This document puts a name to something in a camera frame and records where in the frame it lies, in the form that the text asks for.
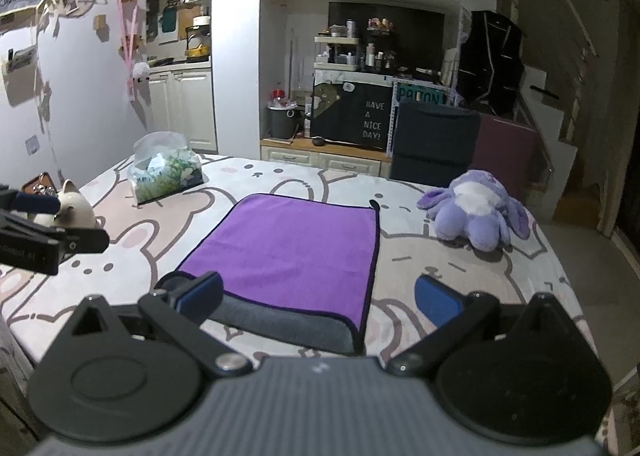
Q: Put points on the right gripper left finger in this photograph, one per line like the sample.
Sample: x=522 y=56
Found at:
x=175 y=312

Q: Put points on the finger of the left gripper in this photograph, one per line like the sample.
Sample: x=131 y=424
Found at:
x=77 y=240
x=13 y=200

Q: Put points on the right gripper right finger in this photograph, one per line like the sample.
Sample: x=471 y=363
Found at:
x=458 y=318

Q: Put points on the purple and grey towel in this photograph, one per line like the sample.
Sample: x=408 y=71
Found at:
x=294 y=270

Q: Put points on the white ceramic cat figure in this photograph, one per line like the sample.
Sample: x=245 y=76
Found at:
x=75 y=211

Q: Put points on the brown tray with keys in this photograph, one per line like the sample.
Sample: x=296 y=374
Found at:
x=40 y=185

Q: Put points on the bunny print table cloth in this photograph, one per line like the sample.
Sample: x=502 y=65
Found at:
x=149 y=240

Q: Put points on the purple plush bunny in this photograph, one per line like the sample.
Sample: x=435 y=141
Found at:
x=476 y=206

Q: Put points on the floral tissue pack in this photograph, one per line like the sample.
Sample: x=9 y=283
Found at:
x=164 y=164

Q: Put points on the maroon padded board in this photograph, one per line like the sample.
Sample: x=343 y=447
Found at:
x=504 y=149

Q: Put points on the dark office chair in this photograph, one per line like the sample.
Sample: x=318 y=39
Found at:
x=433 y=144

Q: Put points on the white kitchen cabinet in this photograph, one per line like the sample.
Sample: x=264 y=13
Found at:
x=182 y=101

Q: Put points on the wooden low drawer cabinet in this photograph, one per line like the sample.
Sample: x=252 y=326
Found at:
x=350 y=159

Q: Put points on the black trash bin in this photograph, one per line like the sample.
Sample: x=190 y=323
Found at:
x=284 y=121

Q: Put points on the black have a nice day cloth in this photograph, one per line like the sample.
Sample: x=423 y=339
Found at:
x=352 y=113

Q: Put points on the teal poison sign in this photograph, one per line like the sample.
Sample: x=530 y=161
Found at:
x=420 y=93

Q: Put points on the white storage shelf rack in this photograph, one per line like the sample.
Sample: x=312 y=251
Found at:
x=336 y=53

